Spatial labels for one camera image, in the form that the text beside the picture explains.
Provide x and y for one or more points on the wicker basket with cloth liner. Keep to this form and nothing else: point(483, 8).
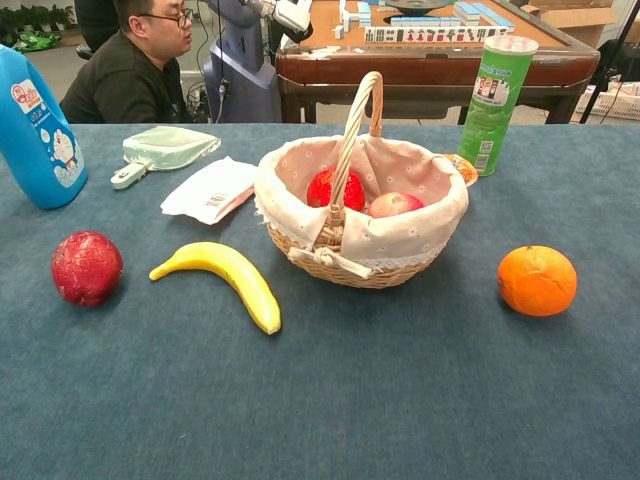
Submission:
point(395, 230)

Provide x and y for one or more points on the bright red fruit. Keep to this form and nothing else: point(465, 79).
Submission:
point(356, 192)

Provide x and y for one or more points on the pink red apple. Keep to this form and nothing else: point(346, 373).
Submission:
point(395, 204)

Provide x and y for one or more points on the yellow banana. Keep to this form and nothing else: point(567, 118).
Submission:
point(235, 272)

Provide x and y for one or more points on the white paper packet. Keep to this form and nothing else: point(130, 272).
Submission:
point(210, 192)

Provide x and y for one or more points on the blue table cloth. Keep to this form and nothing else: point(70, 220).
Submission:
point(320, 380)

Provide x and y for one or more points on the orange snack packet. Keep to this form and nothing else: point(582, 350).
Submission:
point(464, 169)

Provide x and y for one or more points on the light green dustpan brush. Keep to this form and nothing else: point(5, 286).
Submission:
point(165, 147)

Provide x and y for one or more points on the blue white background robot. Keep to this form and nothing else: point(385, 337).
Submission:
point(245, 65)

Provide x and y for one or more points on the brown mahjong table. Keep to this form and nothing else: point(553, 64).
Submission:
point(440, 65)

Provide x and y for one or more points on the green chips can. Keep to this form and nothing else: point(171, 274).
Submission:
point(492, 105)

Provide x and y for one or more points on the orange fruit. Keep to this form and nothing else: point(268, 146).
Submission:
point(537, 281)

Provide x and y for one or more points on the man in black shirt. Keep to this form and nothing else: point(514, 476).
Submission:
point(132, 70)

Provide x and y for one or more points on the blue detergent bottle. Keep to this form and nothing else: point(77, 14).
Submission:
point(35, 140)

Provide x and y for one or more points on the white plastic crate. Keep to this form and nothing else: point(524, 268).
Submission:
point(617, 102)

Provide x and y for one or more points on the black tripod leg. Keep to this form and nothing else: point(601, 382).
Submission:
point(607, 65)

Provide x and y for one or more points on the cardboard box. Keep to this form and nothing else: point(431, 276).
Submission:
point(575, 17)

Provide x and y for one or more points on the green potted plants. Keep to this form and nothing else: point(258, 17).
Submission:
point(30, 25)

